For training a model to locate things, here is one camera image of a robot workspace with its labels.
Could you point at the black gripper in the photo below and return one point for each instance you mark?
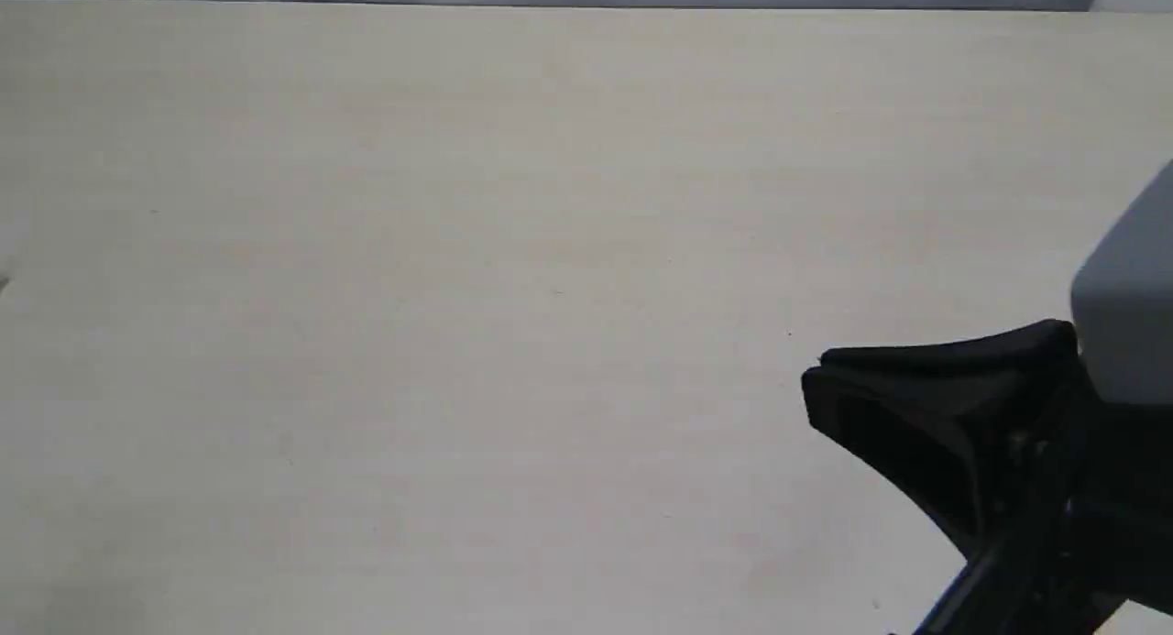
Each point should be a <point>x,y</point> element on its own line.
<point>1058,501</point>

